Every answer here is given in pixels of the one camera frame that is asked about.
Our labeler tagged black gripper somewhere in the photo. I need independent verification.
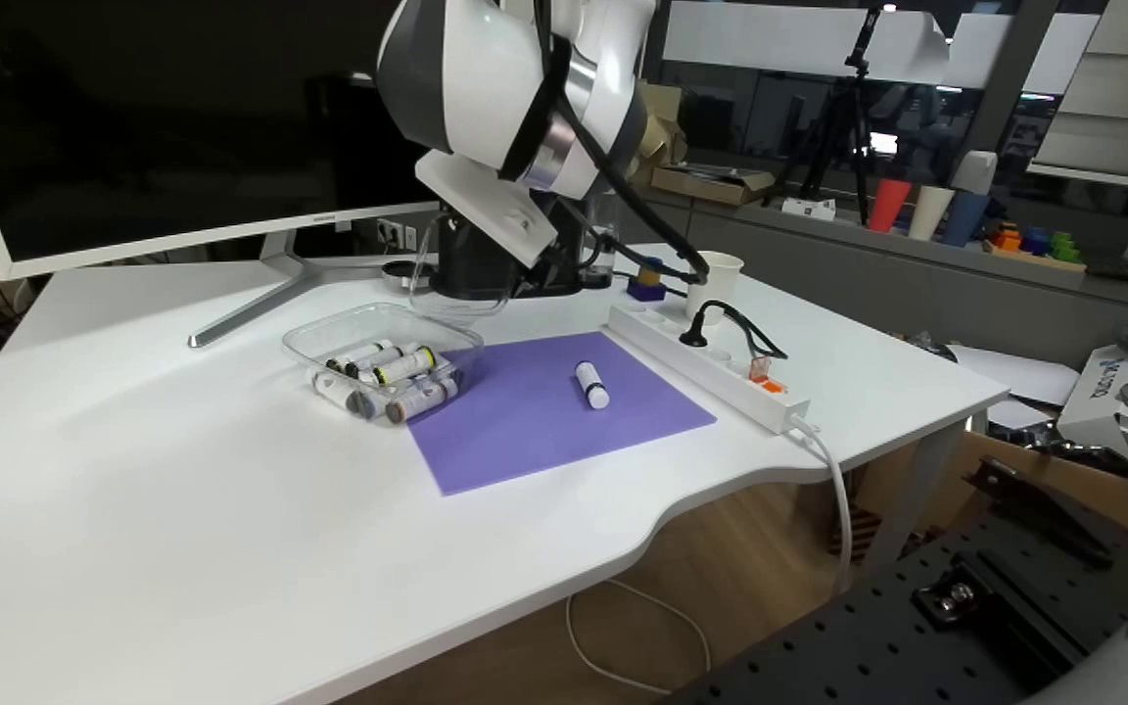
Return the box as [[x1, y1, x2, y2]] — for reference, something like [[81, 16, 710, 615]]
[[427, 203, 523, 303]]

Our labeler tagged clear plastic box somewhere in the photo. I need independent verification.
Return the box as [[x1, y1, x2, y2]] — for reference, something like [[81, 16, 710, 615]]
[[282, 303, 485, 431]]

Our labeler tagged cardboard box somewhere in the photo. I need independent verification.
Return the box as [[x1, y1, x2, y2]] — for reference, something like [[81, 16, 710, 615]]
[[640, 81, 775, 213]]

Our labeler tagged black round disc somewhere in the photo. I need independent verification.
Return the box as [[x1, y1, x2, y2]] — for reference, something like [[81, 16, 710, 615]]
[[380, 254, 438, 292]]

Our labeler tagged white labelled tube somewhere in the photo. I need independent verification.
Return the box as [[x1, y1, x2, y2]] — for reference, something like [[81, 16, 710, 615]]
[[371, 340, 448, 392], [418, 354, 462, 392], [385, 375, 462, 429], [324, 340, 399, 379], [308, 365, 385, 425], [570, 358, 615, 417]]

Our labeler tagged purple mat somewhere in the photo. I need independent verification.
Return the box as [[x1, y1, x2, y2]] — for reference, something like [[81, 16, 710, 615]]
[[402, 328, 722, 502]]

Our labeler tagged blue and orange toy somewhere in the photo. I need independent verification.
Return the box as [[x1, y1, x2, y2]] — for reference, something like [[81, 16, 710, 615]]
[[624, 258, 670, 307]]

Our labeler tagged white paper cup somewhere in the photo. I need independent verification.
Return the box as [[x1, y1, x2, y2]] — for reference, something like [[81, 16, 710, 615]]
[[689, 248, 747, 316]]

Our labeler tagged white power strip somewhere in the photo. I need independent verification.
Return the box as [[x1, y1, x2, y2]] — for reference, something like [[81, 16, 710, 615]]
[[603, 307, 816, 438]]

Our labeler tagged white curved monitor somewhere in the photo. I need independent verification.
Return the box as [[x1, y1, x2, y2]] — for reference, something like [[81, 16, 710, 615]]
[[0, 0, 444, 354]]

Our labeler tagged black tripod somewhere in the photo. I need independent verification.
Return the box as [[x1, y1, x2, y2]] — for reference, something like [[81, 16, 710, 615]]
[[773, 0, 907, 222]]

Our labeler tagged red cup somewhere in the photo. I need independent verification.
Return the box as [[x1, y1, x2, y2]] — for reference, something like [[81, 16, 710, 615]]
[[864, 178, 915, 239]]

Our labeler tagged grey counter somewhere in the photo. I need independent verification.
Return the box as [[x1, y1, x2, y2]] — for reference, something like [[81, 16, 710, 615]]
[[640, 188, 1128, 373]]

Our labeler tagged white table leg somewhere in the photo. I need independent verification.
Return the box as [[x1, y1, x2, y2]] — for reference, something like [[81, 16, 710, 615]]
[[848, 409, 987, 579]]

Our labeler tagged white paper sheet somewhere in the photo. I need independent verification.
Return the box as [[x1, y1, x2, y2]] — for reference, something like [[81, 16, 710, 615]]
[[938, 340, 1086, 438]]

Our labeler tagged black perforated board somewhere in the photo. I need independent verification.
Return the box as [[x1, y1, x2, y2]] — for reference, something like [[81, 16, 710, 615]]
[[664, 461, 1128, 705]]

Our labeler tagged white slatted blind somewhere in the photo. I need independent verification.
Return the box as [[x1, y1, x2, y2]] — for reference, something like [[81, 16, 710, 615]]
[[1026, 0, 1128, 200]]

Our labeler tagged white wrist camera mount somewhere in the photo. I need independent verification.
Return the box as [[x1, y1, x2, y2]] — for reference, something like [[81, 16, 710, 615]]
[[411, 148, 564, 276]]

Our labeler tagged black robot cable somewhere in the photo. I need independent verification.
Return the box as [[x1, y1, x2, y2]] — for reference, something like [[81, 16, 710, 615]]
[[527, 34, 714, 288]]

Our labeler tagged black plug cable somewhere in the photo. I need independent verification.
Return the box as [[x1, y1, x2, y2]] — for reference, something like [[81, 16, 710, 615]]
[[677, 293, 790, 367]]

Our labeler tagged white floor cable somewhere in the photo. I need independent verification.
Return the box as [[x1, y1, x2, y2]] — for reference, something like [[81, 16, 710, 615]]
[[559, 579, 717, 702]]

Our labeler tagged white power cable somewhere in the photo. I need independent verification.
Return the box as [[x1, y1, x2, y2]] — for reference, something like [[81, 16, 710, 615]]
[[790, 417, 860, 579]]

